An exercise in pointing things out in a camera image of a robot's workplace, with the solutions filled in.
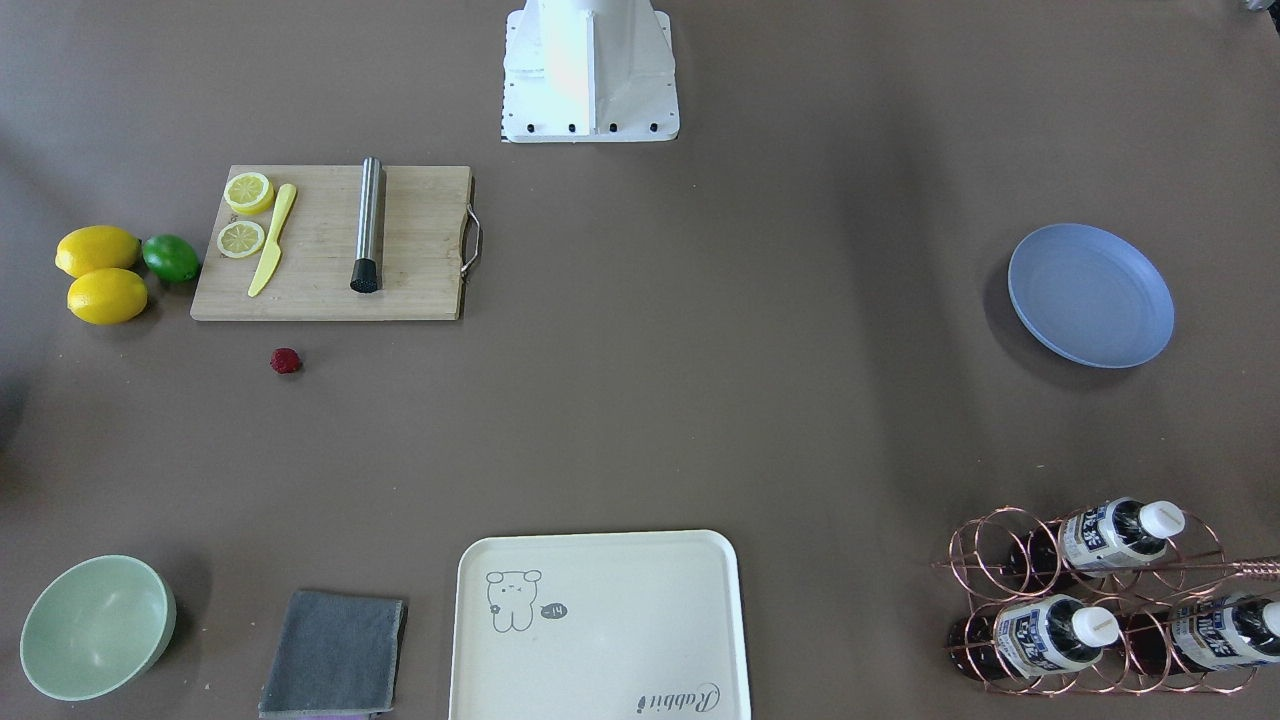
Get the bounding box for red strawberry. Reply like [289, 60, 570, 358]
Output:
[269, 347, 303, 375]

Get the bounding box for blue plate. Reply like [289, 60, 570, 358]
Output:
[1007, 223, 1176, 370]

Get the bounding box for cream rabbit tray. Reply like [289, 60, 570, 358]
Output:
[448, 529, 753, 719]

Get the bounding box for steel muddler black tip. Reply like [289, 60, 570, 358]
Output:
[349, 156, 385, 293]

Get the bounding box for yellow plastic knife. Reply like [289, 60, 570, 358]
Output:
[247, 183, 298, 297]

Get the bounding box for lower lemon half slice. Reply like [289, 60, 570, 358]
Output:
[215, 220, 266, 259]

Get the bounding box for lemon half slice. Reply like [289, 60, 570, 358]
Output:
[215, 220, 266, 259]
[221, 170, 276, 217]

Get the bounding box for grey folded cloth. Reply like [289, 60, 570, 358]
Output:
[259, 591, 404, 719]

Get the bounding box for upper lemon half slice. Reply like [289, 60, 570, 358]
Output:
[221, 170, 276, 217]

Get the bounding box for green lime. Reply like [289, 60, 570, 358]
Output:
[141, 234, 201, 283]

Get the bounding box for lower drink bottle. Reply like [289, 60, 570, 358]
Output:
[945, 594, 1121, 683]
[1121, 593, 1279, 676]

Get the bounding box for drink bottle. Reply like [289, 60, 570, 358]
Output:
[1002, 497, 1187, 593]
[945, 594, 1121, 683]
[1121, 593, 1279, 676]

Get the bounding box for top drink bottle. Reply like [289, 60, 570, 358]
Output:
[1002, 497, 1187, 593]

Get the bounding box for lower whole yellow lemon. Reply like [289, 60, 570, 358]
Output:
[67, 268, 148, 325]

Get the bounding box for whole yellow lemon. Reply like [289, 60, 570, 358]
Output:
[54, 225, 141, 278]
[67, 268, 148, 325]

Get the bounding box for upper whole yellow lemon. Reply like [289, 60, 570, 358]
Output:
[54, 225, 141, 278]

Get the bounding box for green bowl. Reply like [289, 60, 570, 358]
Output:
[19, 555, 177, 702]

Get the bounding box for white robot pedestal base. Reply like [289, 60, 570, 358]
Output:
[500, 1, 681, 143]

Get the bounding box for copper wire bottle rack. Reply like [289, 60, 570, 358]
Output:
[937, 506, 1277, 697]

